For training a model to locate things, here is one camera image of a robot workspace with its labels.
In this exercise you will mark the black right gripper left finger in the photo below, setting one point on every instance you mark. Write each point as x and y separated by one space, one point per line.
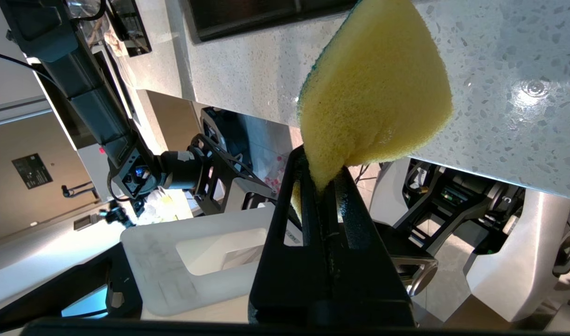
289 280

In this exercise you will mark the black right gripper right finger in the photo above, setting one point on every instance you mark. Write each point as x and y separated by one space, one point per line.
369 289

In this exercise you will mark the yellow green sponge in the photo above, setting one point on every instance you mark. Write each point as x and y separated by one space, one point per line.
373 93

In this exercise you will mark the white black robot base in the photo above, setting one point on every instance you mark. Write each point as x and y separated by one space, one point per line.
182 266

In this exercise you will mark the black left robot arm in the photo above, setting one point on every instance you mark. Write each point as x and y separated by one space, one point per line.
89 93

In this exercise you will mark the stainless steel sink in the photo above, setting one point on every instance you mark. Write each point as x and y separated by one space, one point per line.
266 14

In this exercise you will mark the black induction cooktop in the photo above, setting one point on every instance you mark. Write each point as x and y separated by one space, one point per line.
133 28

